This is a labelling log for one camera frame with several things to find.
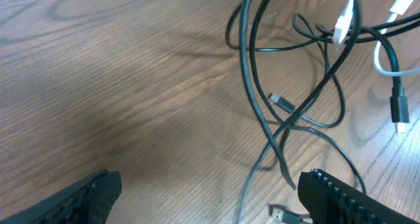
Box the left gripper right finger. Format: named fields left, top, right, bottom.
left=297, top=169, right=418, bottom=224

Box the white usb cable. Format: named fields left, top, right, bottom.
left=331, top=0, right=420, bottom=78

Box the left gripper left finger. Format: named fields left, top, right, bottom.
left=1, top=169, right=122, bottom=224

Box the black usb cable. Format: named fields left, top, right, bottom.
left=224, top=0, right=368, bottom=224
left=267, top=0, right=420, bottom=129

